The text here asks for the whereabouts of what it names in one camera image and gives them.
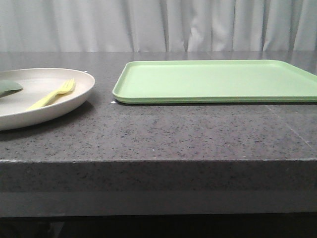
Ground white curtain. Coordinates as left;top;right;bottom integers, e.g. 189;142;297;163
0;0;317;52

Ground light green plastic tray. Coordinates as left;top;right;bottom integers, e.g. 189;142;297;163
112;59;317;104

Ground green utensil on plate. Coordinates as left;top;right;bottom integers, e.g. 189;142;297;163
0;80;23;97

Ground cream round plate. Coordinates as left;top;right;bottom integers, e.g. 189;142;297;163
0;68;95;131

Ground yellow plastic fork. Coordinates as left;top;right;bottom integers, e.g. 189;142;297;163
26;79;76;111

